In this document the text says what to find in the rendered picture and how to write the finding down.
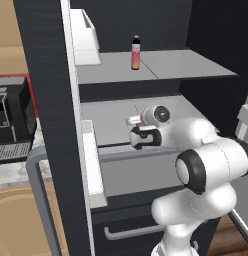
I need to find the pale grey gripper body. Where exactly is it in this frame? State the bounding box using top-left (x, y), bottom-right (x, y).
top-left (125, 114), bottom-right (146, 127)

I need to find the grey fridge shelf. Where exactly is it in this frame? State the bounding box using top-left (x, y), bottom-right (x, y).
top-left (75, 49), bottom-right (239, 85)
top-left (79, 95), bottom-right (220, 148)

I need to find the grey fridge crisper drawer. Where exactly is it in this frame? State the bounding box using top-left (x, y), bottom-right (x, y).
top-left (97, 146), bottom-right (197, 198)

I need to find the white fridge door bin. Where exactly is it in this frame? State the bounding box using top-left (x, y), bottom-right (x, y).
top-left (69, 8), bottom-right (103, 67)
top-left (80, 119), bottom-right (109, 210)

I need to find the black fridge door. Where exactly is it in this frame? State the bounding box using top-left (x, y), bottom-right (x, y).
top-left (227, 84), bottom-right (248, 242)
top-left (13, 0), bottom-right (109, 256)

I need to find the black fridge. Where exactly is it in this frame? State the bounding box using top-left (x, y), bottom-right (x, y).
top-left (69, 0), bottom-right (248, 256)

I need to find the pink bottle with black cap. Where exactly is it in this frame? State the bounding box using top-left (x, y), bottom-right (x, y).
top-left (130, 34), bottom-right (143, 71)

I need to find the black freezer drawer front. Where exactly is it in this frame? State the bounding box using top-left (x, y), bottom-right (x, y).
top-left (90, 193), bottom-right (221, 256)

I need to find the black coffee machine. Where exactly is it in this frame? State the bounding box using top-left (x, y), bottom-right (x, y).
top-left (0, 76), bottom-right (38, 165)

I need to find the tan base cupboard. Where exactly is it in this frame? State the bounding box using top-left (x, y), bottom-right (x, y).
top-left (0, 181), bottom-right (70, 256)

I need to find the grey fridge door handle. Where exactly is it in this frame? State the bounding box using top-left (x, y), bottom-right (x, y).
top-left (25, 144), bottom-right (62, 256)

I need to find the grey freezer drawer handle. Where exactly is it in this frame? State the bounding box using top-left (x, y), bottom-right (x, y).
top-left (103, 224), bottom-right (168, 242)

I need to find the tan wall cupboard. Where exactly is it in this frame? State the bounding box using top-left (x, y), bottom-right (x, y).
top-left (0, 0), bottom-right (30, 76)

